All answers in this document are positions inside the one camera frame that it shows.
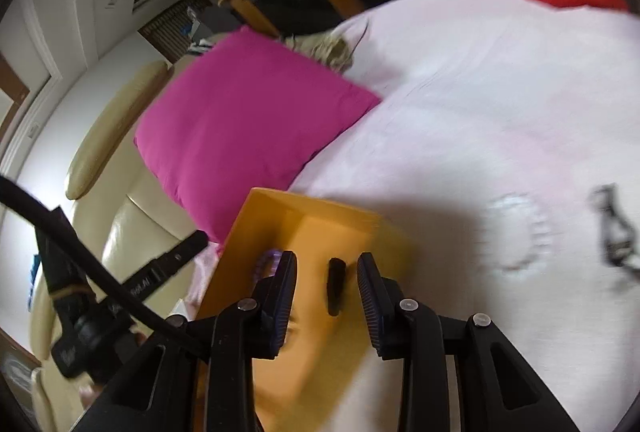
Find white bead bracelet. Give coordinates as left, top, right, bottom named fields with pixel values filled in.
left=487, top=191, right=554, bottom=273

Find black elastic hair tie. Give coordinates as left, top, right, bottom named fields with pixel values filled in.
left=589, top=183, right=639, bottom=265

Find cream leather sofa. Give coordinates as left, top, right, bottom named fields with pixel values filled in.
left=29, top=56, right=195, bottom=431

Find black wide ring bangle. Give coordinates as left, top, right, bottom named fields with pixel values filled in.
left=326, top=257, right=346, bottom=317

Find silver gold wristwatch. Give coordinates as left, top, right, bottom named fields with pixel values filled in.
left=606, top=235, right=639, bottom=276

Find white textured blanket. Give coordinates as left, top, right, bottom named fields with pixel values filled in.
left=292, top=0, right=639, bottom=431

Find purple bead bracelet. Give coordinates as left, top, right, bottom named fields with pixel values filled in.
left=252, top=247, right=281, bottom=283

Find patterned beige cloth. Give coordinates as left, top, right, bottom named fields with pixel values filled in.
left=282, top=31, right=354, bottom=73

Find orange cardboard tray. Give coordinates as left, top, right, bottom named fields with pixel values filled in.
left=196, top=188, right=414, bottom=431

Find magenta pillow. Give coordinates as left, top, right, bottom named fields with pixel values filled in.
left=134, top=28, right=381, bottom=243

